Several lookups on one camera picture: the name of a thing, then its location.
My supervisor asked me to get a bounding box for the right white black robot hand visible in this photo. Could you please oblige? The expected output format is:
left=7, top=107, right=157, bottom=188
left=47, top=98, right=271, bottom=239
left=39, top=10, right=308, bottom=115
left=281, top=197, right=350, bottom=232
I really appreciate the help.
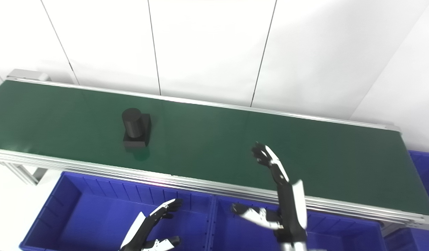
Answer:
left=231, top=142, right=308, bottom=244

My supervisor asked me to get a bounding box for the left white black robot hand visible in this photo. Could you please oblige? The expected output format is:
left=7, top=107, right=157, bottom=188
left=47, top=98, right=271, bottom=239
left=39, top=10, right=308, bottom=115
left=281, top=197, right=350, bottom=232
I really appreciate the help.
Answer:
left=120, top=198, right=183, bottom=251

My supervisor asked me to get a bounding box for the black cylinder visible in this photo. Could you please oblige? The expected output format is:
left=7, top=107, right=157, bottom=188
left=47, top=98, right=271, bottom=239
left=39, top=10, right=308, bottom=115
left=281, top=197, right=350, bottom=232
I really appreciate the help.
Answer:
left=122, top=108, right=152, bottom=148

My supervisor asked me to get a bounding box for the green conveyor belt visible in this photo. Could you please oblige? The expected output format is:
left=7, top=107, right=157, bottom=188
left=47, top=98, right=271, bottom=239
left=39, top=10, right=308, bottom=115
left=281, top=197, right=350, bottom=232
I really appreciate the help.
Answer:
left=0, top=80, right=429, bottom=216
left=0, top=69, right=429, bottom=231

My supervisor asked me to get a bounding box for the blue plastic bin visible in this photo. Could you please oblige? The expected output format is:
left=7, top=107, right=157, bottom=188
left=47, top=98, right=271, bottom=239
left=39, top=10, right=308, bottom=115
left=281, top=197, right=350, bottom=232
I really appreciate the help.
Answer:
left=19, top=171, right=215, bottom=251
left=208, top=195, right=387, bottom=251
left=383, top=150, right=429, bottom=251

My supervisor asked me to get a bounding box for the aluminium conveyor support leg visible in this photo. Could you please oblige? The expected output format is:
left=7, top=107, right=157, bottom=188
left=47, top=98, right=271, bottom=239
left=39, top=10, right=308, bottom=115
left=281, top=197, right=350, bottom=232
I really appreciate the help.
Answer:
left=0, top=162, right=48, bottom=185

